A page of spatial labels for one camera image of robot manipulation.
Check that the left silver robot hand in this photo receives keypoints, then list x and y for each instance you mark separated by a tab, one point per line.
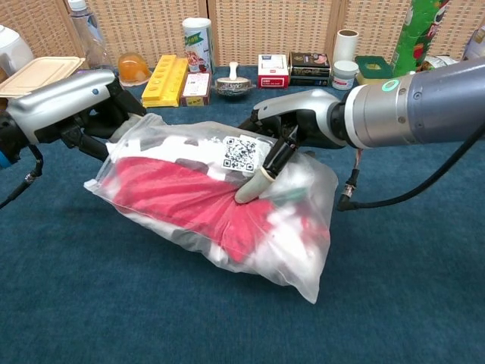
64	96

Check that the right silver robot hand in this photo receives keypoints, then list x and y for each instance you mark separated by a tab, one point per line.
303	110

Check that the red garment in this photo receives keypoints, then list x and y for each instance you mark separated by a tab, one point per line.
182	189

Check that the frosted plastic zip bag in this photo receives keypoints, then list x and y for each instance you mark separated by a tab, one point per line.
303	273

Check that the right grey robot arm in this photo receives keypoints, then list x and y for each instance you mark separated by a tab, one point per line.
417	106

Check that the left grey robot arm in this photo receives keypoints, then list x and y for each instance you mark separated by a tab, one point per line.
9	136

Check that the beige lidded lunch box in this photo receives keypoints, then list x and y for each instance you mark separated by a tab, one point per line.
38	72

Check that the black printed box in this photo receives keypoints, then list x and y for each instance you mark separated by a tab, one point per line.
308	68

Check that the red and white box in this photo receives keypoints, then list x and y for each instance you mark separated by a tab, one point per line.
273	68

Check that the small white jar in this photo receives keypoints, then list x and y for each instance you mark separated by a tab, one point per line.
345	76

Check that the clear plastic water bottle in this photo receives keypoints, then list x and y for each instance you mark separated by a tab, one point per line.
89	38

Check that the white kitchen appliance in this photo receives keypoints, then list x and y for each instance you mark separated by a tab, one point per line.
11	49

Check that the patterned dark bowl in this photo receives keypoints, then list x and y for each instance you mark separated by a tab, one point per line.
233	89

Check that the orange jelly cup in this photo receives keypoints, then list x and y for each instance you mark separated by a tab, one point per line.
132	68

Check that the white paper roll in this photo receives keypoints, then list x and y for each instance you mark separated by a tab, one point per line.
345	45

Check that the white QR code label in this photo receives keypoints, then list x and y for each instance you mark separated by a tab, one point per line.
238	153

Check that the white rice spoon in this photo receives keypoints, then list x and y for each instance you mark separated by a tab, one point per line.
234	71

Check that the green and yellow sponge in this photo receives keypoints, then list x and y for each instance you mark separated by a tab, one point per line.
373	66

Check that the wicker folding screen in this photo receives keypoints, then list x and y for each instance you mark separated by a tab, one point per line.
265	26

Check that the yellow plastic mould tray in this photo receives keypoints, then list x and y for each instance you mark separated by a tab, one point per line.
163	83

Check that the maroon box with pink label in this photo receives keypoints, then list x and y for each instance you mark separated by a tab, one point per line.
196	89

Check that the white printed canister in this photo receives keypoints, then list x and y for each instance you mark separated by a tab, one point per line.
197	41

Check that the green chips can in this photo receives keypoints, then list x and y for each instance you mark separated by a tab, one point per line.
413	38

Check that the green snack bag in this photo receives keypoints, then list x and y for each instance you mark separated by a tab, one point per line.
435	62

